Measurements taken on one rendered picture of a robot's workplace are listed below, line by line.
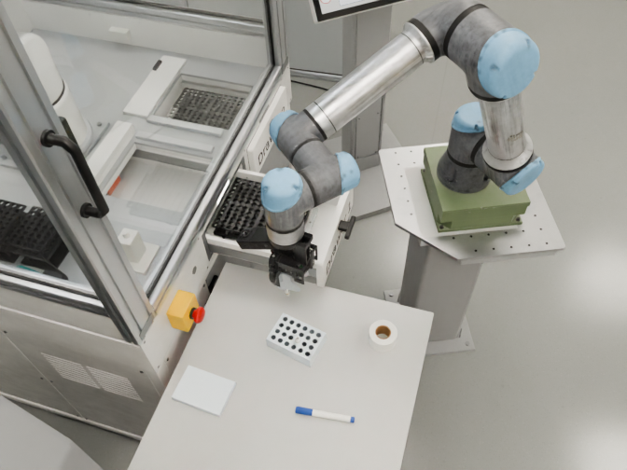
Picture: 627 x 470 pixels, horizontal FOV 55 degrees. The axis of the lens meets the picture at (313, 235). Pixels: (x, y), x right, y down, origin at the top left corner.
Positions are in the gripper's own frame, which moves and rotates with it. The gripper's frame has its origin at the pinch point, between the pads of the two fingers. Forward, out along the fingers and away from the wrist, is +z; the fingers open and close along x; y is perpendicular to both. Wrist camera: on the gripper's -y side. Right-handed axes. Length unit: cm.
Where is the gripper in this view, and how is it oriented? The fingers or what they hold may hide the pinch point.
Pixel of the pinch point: (284, 282)
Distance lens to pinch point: 137.0
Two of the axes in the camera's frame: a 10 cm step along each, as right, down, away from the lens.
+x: 4.2, -7.3, 5.3
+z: 0.3, 6.0, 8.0
